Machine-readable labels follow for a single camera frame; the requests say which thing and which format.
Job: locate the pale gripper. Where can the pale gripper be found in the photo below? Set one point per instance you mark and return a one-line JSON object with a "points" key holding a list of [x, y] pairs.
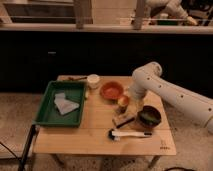
{"points": [[134, 106]]}

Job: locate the red yellow apple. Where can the red yellow apple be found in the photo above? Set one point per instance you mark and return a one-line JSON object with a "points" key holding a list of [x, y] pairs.
{"points": [[123, 100]]}

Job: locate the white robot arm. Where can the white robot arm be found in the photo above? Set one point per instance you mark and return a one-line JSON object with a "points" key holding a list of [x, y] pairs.
{"points": [[148, 78]]}

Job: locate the dark bowl with greens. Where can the dark bowl with greens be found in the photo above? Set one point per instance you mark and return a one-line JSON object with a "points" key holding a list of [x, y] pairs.
{"points": [[149, 116]]}

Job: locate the wooden folding table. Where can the wooden folding table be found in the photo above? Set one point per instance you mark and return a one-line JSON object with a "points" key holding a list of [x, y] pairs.
{"points": [[91, 137]]}

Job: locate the orange plastic bowl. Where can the orange plastic bowl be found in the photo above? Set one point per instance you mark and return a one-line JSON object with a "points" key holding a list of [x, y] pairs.
{"points": [[111, 90]]}

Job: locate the black white dish brush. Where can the black white dish brush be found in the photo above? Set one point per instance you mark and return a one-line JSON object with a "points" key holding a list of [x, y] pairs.
{"points": [[115, 134]]}

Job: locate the white cup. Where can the white cup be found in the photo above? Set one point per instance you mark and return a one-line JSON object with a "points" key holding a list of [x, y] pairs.
{"points": [[93, 81]]}

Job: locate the white folded cloth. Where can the white folded cloth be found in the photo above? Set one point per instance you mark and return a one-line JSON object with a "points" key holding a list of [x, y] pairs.
{"points": [[64, 105]]}

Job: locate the green plastic tray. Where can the green plastic tray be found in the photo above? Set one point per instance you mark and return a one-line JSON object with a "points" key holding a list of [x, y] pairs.
{"points": [[48, 114]]}

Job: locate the black stand pole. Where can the black stand pole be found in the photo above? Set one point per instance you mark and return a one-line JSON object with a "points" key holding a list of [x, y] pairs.
{"points": [[31, 134]]}

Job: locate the wooden block with black handle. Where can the wooden block with black handle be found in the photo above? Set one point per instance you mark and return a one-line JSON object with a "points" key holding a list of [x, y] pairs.
{"points": [[121, 120]]}

